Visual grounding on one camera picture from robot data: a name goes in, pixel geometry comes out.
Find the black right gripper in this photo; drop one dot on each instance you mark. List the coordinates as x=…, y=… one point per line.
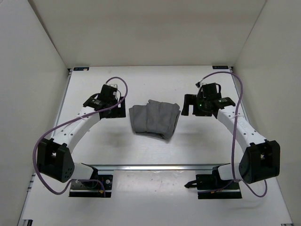
x=192, y=100

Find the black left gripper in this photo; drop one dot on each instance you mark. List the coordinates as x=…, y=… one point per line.
x=120, y=111

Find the grey pleated skirt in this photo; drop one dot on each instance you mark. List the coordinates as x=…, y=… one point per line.
x=155, y=119

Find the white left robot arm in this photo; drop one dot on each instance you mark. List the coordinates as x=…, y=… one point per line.
x=54, y=157

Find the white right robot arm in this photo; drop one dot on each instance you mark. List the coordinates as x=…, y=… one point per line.
x=261, y=157

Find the blue label right corner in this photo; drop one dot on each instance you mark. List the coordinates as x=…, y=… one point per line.
x=220, y=67

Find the blue label corner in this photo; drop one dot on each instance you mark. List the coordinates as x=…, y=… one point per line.
x=220, y=67
x=80, y=68

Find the blue label left corner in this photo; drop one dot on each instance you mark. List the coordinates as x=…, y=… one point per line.
x=80, y=68

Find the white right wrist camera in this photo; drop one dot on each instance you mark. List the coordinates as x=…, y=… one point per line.
x=200, y=84

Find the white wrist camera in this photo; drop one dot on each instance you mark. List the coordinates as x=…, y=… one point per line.
x=113, y=88
x=200, y=84

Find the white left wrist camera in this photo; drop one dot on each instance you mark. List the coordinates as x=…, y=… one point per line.
x=113, y=88

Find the aluminium rail along table front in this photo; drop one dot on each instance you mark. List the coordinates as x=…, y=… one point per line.
x=155, y=167

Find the aluminium rail left table edge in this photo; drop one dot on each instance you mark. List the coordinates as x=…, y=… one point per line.
x=58, y=99

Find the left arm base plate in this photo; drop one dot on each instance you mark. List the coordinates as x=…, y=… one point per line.
x=93, y=189

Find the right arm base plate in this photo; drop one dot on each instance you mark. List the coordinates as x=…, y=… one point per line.
x=211, y=187

